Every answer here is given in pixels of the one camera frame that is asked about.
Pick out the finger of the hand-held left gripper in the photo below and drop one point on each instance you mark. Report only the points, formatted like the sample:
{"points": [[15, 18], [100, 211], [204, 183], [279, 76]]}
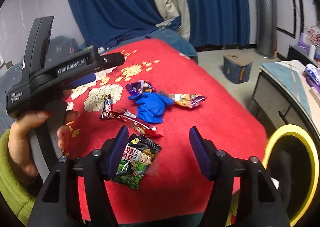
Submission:
{"points": [[112, 59], [83, 80]]}

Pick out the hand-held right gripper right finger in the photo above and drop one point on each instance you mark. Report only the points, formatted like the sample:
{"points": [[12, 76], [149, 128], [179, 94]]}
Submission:
{"points": [[200, 151]]}

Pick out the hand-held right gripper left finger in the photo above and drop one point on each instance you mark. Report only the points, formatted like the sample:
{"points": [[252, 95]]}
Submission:
{"points": [[118, 151]]}

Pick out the green pea snack packet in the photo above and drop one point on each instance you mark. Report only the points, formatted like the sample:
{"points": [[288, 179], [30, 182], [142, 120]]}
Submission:
{"points": [[136, 167]]}

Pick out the yellow rimmed trash bin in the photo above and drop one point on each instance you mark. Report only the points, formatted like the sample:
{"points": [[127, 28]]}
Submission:
{"points": [[290, 128]]}

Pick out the person's left forearm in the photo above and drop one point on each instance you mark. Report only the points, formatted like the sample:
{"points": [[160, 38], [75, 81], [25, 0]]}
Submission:
{"points": [[12, 192]]}

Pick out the person's left hand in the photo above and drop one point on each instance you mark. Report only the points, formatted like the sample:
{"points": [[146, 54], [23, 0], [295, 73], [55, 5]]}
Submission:
{"points": [[21, 146]]}

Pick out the red snack bar wrapper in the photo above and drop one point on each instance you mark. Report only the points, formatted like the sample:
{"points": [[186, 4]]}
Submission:
{"points": [[135, 123]]}

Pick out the dark chocolate bar wrapper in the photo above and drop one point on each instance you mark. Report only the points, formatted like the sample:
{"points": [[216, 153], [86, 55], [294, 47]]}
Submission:
{"points": [[106, 106]]}

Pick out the purple snack wrapper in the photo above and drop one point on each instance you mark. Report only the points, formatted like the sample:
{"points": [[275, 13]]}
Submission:
{"points": [[136, 88]]}

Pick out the red floral blanket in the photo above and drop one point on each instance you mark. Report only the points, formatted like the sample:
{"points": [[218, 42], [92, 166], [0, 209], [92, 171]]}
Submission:
{"points": [[212, 106]]}

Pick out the orange and purple snack packet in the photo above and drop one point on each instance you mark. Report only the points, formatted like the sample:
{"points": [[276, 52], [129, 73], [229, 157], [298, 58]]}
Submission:
{"points": [[187, 99]]}

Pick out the blue rubber glove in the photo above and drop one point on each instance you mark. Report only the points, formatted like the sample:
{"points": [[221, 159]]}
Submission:
{"points": [[150, 106]]}

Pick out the wide blue curtain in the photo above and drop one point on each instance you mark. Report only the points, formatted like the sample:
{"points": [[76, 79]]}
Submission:
{"points": [[112, 4]]}

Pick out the blue bedsheet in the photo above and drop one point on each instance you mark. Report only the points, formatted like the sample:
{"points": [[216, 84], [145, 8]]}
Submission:
{"points": [[170, 36]]}

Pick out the blue storage stool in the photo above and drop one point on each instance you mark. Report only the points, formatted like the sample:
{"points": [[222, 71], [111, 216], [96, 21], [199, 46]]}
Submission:
{"points": [[236, 69]]}

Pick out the narrow blue curtain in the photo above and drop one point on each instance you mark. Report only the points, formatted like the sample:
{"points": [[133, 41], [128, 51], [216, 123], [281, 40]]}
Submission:
{"points": [[217, 4]]}

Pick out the purple plastic bag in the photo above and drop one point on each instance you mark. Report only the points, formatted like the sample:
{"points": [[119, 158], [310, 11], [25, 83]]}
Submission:
{"points": [[315, 83]]}

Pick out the black television stand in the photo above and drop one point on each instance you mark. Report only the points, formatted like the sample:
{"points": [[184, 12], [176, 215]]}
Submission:
{"points": [[295, 53]]}

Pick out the blue and white tissue pack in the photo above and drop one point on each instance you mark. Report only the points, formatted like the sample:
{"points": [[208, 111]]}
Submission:
{"points": [[312, 70]]}

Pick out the silver standing air conditioner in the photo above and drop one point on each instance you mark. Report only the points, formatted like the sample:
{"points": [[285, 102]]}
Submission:
{"points": [[265, 16]]}

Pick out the purple patterned box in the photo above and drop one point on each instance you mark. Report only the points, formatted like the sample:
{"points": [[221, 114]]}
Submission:
{"points": [[303, 43]]}

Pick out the white vase with red flowers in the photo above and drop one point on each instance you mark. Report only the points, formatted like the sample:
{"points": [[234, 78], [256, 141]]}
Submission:
{"points": [[312, 50]]}

